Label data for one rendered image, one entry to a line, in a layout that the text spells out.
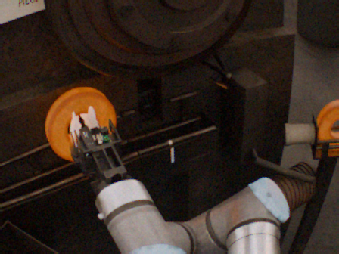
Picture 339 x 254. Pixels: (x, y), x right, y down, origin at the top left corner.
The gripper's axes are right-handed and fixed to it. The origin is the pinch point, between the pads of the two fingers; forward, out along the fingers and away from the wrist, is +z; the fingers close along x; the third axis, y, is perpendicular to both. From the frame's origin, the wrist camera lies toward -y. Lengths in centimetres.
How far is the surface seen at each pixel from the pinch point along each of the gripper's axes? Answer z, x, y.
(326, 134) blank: -20, -59, -10
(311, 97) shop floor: 53, -164, -102
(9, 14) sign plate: 18.4, 11.5, 18.9
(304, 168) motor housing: -19, -59, -27
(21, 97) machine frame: 11.4, 11.3, -0.3
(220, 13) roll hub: -3.2, -26.4, 21.4
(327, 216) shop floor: -27, -98, -79
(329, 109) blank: -17, -59, -3
